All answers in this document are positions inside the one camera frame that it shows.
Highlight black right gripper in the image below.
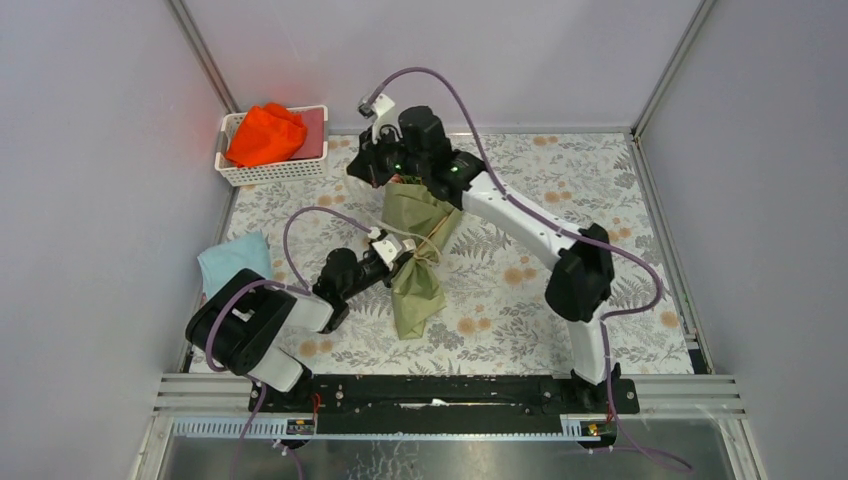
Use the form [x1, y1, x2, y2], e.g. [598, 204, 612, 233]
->
[346, 123, 428, 189]

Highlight olive green wrapping paper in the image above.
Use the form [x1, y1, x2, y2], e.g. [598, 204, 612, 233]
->
[382, 183, 462, 340]

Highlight cream ribbon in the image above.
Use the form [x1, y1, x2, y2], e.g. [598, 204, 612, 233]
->
[372, 215, 451, 266]

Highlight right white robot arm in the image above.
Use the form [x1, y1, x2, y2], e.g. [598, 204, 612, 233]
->
[347, 94, 614, 412]

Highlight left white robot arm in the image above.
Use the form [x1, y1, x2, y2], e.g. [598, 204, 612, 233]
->
[185, 230, 416, 411]

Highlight light blue towel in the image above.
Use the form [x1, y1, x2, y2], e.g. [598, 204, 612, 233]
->
[197, 231, 273, 300]

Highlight dark red cloth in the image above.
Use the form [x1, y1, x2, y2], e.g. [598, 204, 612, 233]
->
[291, 106, 326, 160]

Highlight white perforated plastic basket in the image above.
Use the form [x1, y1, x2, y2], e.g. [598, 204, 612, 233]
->
[214, 102, 329, 186]

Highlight orange cloth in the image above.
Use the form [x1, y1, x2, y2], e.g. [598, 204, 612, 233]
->
[224, 102, 307, 168]

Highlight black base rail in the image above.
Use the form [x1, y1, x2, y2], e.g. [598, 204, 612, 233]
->
[248, 374, 640, 435]

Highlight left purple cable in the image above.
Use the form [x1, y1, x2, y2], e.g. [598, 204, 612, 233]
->
[203, 206, 382, 480]

